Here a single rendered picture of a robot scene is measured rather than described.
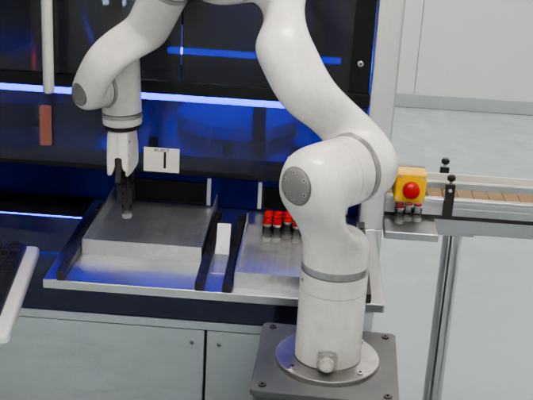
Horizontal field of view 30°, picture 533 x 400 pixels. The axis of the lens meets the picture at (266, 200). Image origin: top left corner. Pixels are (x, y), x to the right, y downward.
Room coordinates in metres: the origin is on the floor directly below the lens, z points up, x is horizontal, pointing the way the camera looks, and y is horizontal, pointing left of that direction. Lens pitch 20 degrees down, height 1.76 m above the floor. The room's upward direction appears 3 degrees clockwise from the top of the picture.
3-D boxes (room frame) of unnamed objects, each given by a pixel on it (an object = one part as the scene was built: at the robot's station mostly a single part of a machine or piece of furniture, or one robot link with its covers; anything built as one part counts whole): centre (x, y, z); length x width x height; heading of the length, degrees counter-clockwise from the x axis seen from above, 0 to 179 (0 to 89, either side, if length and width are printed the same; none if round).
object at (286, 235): (2.13, -0.08, 0.91); 0.18 x 0.02 x 0.05; 87
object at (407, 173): (2.24, -0.34, 1.00); 0.08 x 0.07 x 0.07; 178
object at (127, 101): (2.02, 0.32, 1.26); 0.09 x 0.08 x 0.13; 141
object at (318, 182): (1.59, -0.11, 1.16); 0.19 x 0.12 x 0.24; 137
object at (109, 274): (2.07, 0.09, 0.87); 0.70 x 0.48 x 0.02; 88
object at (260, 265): (2.02, -0.08, 0.90); 0.34 x 0.26 x 0.04; 178
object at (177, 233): (2.14, 0.26, 0.90); 0.34 x 0.26 x 0.04; 178
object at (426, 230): (2.28, -0.35, 0.87); 0.14 x 0.13 x 0.02; 178
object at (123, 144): (2.03, 0.31, 1.11); 0.10 x 0.08 x 0.11; 175
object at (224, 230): (1.99, 0.09, 0.91); 0.14 x 0.03 x 0.06; 179
